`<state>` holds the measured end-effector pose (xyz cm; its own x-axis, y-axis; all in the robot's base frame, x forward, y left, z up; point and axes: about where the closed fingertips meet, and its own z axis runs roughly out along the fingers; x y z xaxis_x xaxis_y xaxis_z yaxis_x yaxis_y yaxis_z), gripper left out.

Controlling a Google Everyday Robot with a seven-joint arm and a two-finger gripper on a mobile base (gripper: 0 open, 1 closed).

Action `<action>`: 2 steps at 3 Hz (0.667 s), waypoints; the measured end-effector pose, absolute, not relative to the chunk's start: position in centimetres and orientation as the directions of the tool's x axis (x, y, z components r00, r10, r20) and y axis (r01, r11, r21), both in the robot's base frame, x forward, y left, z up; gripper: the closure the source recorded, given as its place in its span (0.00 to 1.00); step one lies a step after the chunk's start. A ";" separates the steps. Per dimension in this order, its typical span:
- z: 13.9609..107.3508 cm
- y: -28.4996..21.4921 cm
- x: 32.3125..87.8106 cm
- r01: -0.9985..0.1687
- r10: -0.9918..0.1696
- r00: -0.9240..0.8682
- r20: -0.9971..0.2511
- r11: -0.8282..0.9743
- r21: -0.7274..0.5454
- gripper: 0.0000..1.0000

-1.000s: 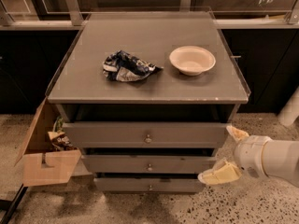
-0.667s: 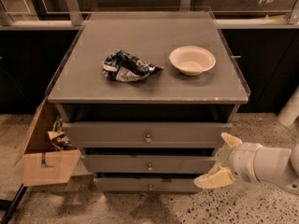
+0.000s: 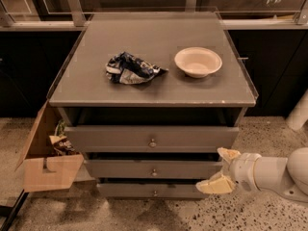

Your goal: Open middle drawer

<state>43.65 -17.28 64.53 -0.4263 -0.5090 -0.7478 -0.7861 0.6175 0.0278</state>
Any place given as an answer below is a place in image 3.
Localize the brown cardboard box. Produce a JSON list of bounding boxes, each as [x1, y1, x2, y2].
[[15, 102, 84, 193]]

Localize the white cylindrical post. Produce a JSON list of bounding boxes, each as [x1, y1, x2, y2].
[[286, 90, 308, 130]]

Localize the grey drawer cabinet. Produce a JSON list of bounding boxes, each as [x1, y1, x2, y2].
[[49, 12, 258, 199]]

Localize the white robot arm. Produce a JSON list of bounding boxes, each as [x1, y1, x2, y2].
[[195, 147, 308, 203]]

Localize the crumpled blue chip bag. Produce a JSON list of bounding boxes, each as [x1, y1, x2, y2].
[[105, 52, 167, 85]]

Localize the snack packets in box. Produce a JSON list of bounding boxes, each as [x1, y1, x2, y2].
[[49, 119, 77, 156]]

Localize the grey drawer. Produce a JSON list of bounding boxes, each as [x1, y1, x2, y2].
[[65, 125, 239, 153], [85, 153, 222, 179], [97, 178, 207, 199]]

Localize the white paper bowl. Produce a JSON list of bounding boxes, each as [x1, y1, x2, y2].
[[174, 47, 222, 78]]

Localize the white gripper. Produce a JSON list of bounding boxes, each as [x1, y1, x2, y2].
[[195, 147, 261, 194]]

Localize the grey bottom drawer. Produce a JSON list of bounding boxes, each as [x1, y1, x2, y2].
[[97, 178, 207, 199]]

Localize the grey top drawer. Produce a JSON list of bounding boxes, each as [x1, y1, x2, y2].
[[65, 125, 239, 153]]

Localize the black metal stand leg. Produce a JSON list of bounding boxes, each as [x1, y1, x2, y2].
[[0, 191, 28, 231]]

